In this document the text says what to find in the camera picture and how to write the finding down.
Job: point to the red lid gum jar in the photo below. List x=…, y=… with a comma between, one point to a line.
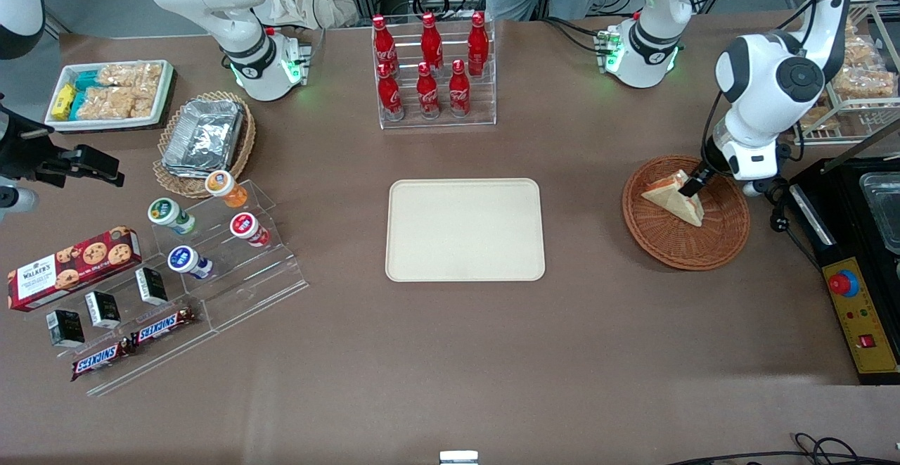
x=244, y=226

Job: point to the green lid gum jar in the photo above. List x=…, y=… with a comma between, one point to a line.
x=165, y=212

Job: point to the brown round wicker basket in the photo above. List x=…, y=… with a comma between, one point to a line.
x=675, y=247

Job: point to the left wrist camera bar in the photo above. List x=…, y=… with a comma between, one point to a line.
x=759, y=188

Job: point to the orange lid gum jar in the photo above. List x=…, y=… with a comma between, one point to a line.
x=221, y=183

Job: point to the aluminium foil container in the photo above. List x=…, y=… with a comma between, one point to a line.
x=204, y=134

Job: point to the triangular sandwich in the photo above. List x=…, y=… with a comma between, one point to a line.
x=668, y=201

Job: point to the clear bag of rice crackers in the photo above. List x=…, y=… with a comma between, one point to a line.
x=133, y=74
x=112, y=104

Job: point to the yellow emergency stop box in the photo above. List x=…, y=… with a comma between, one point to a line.
x=861, y=310

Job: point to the beige plastic tray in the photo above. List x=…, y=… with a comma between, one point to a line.
x=464, y=229

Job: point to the white rectangular snack tray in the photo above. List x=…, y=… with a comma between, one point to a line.
x=166, y=92

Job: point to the teal snack packet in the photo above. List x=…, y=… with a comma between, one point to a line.
x=86, y=80
x=77, y=106

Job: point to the bagged fried snack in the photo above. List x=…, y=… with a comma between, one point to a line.
x=863, y=46
x=865, y=84
x=819, y=118

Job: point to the Snickers chocolate bar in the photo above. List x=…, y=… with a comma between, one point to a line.
x=98, y=361
x=163, y=326

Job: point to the clear acrylic stepped stand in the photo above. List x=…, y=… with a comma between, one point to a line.
x=162, y=359
x=260, y=282

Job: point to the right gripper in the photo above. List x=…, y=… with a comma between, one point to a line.
x=27, y=150

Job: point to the yellow snack packet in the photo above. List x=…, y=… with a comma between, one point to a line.
x=63, y=101

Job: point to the clear acrylic bottle rack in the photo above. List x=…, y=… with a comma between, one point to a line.
x=439, y=124

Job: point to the small black box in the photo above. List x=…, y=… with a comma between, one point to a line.
x=103, y=310
x=65, y=328
x=152, y=285

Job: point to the light tan wicker basket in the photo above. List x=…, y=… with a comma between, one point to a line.
x=176, y=185

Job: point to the blue lid gum jar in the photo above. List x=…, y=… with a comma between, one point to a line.
x=183, y=259

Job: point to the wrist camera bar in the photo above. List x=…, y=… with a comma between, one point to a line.
x=17, y=200
x=759, y=188

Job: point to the clear plastic container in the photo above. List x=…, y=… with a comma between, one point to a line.
x=882, y=212

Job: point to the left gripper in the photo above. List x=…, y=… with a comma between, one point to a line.
x=705, y=168

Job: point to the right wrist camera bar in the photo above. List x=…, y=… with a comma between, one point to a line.
x=17, y=200

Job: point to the black countertop appliance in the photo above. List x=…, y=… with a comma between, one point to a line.
x=837, y=205

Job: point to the red Walkers cookie box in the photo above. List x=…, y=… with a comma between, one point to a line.
x=70, y=271

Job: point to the red cola bottle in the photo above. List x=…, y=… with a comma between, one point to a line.
x=427, y=93
x=431, y=43
x=478, y=46
x=459, y=92
x=384, y=46
x=390, y=96

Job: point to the small white device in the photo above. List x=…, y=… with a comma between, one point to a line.
x=458, y=458

